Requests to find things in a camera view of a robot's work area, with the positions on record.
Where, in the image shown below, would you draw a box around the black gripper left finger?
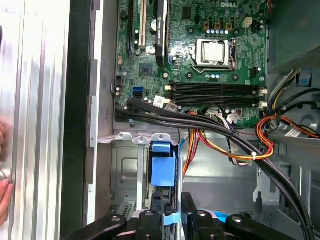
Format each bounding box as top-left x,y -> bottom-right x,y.
61,186 -> 173,240

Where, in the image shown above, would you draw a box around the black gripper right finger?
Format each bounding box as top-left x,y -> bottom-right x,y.
180,191 -> 301,240

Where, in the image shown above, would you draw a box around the blue data wire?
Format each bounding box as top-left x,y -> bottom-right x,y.
162,210 -> 229,226

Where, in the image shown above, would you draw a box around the hard disk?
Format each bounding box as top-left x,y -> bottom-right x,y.
148,140 -> 181,216

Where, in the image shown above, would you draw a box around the metal disk bay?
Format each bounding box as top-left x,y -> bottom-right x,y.
97,132 -> 186,240

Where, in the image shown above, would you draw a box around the person's right hand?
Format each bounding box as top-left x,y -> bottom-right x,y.
0,178 -> 15,222

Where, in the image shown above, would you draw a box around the person's left hand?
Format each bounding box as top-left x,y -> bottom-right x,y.
0,121 -> 6,165

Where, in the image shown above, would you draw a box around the metal drive cage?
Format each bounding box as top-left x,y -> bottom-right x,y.
252,72 -> 320,240

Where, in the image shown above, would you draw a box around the black RAM slot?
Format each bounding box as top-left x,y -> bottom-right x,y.
166,81 -> 268,92
172,86 -> 262,96
166,94 -> 268,104
172,99 -> 262,109

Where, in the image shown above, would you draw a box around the black open PC case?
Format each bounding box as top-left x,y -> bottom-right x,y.
59,0 -> 320,240

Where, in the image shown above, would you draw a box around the CPU socket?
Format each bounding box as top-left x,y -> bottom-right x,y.
191,37 -> 238,74

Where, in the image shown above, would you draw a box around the silver CPU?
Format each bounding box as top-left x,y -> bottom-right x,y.
201,40 -> 226,64

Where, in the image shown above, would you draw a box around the green motherboard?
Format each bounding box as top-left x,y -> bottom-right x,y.
114,0 -> 270,129

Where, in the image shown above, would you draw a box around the black graphics card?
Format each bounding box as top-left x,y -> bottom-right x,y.
154,0 -> 171,68

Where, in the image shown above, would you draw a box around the white expansion slot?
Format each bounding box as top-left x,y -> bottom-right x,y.
139,0 -> 147,50

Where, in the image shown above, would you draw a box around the black expansion slot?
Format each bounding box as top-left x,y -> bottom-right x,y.
127,0 -> 135,55

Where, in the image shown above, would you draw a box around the grey power supply unit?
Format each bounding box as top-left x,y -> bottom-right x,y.
267,0 -> 320,76

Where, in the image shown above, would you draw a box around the black cable bundle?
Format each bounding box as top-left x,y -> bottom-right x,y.
116,97 -> 316,240

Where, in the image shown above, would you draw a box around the orange power wire bundle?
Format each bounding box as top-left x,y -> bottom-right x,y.
183,109 -> 320,176

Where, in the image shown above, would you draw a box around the yellow black supply wires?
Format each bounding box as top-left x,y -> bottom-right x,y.
266,69 -> 301,118

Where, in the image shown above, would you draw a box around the metal socket cover frame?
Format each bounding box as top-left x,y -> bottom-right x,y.
194,38 -> 231,70

